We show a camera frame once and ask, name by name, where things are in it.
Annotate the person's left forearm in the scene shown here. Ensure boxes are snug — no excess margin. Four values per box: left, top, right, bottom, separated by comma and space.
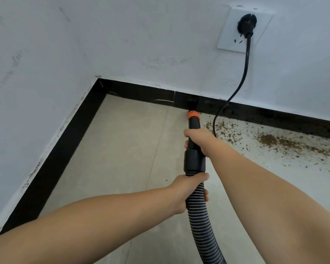
0, 187, 179, 264

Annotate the black ribbed vacuum hose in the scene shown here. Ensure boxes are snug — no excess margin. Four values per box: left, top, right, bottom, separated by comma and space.
183, 100, 227, 264

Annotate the black power cord with plug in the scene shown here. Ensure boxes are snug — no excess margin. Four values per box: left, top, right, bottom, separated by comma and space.
212, 13, 258, 138

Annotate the person's left hand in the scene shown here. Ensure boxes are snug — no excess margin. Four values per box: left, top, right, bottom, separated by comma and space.
168, 172, 210, 215

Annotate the person's right hand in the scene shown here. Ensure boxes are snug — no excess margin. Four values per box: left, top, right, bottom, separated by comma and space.
183, 127, 223, 158

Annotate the white wall socket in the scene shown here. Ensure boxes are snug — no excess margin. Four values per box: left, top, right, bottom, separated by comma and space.
217, 7, 274, 54

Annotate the black skirting board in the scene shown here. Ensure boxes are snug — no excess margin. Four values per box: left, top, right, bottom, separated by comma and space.
0, 78, 330, 235

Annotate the person's right forearm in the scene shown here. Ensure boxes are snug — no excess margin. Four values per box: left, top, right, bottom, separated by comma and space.
208, 140, 330, 264

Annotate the brown dirt debris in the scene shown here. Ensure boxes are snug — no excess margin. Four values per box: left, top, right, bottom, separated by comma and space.
205, 119, 330, 172

